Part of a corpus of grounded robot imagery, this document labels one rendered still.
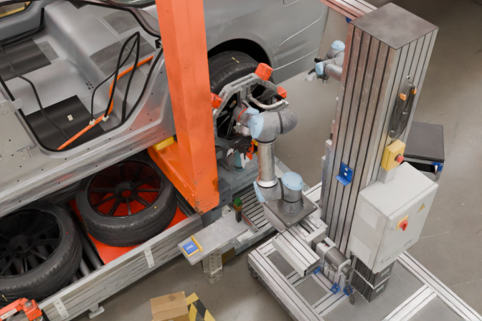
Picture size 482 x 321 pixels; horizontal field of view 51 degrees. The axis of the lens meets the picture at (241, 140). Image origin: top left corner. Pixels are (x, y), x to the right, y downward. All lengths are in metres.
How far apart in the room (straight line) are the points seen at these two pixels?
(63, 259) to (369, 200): 1.85
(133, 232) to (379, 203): 1.64
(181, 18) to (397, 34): 0.93
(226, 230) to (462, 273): 1.66
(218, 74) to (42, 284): 1.65
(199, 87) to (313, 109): 2.33
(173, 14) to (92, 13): 2.08
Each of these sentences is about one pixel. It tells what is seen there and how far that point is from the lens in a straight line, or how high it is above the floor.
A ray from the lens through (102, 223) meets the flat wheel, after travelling 3.40.
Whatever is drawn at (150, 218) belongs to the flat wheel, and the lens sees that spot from 3.37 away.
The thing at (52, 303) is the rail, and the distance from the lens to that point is 3.34.
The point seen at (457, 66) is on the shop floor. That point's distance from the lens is 5.65.
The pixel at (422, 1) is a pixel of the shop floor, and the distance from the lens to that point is 6.67.
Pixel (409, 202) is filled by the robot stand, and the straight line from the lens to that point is 2.54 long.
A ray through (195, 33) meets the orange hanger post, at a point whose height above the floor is 1.83.
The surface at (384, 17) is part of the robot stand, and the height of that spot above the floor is 2.03.
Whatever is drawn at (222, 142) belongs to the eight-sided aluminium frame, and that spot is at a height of 0.71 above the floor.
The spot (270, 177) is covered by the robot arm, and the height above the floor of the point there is 1.11.
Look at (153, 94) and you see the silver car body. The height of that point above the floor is 1.13.
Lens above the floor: 3.14
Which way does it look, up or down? 45 degrees down
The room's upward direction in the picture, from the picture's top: 2 degrees counter-clockwise
